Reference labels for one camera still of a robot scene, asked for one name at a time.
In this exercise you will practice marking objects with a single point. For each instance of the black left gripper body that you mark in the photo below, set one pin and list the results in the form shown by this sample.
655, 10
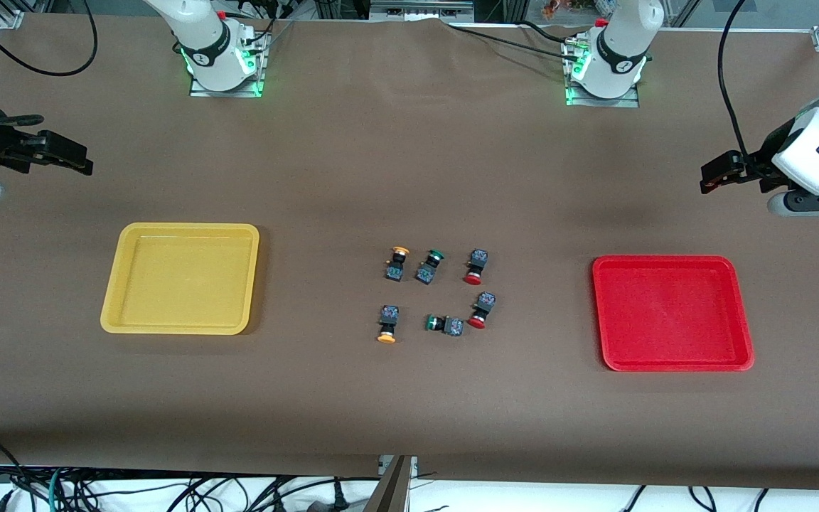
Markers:
763, 163

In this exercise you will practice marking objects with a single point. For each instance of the red mushroom push button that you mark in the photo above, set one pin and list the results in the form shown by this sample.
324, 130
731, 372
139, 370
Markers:
485, 302
478, 259

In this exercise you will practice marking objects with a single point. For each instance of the yellow mushroom push button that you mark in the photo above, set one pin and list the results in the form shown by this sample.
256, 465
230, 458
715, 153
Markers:
389, 314
395, 270

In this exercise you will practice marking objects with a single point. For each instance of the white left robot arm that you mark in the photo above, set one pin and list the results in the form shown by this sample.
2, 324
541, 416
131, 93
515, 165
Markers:
619, 43

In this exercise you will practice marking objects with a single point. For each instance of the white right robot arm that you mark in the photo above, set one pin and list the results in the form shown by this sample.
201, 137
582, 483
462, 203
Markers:
210, 43

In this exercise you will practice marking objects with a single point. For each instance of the red plastic tray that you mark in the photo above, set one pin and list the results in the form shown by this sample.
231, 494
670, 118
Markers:
672, 316

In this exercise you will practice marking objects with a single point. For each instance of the yellow plastic tray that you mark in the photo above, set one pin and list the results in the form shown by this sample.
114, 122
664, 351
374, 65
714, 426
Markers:
182, 281

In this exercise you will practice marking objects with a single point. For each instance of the orange clutter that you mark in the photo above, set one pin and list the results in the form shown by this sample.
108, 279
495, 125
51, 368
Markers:
560, 8

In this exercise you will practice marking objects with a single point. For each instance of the green push button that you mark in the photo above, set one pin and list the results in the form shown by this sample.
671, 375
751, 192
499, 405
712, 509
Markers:
454, 326
425, 272

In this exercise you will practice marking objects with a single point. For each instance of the grey device box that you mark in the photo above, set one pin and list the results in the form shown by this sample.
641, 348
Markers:
420, 8

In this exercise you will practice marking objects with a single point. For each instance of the brown table cover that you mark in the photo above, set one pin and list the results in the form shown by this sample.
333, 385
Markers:
409, 398

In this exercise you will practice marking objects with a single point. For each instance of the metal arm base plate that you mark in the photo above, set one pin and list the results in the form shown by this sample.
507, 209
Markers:
200, 91
623, 102

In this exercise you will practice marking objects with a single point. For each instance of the silver metal bracket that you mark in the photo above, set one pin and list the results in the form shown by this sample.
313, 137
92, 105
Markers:
411, 466

